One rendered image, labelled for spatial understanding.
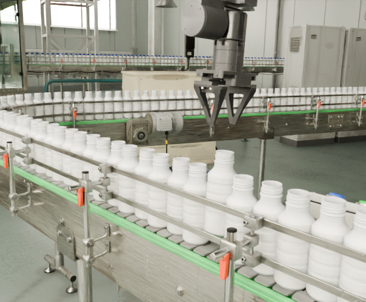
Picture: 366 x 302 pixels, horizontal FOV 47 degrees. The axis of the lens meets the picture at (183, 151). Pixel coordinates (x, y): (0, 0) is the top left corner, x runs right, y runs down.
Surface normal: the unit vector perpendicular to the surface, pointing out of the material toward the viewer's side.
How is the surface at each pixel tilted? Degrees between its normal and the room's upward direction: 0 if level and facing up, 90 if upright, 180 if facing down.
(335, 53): 90
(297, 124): 90
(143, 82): 90
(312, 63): 91
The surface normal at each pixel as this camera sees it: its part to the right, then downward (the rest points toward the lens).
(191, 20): -0.73, 0.07
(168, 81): 0.43, 0.21
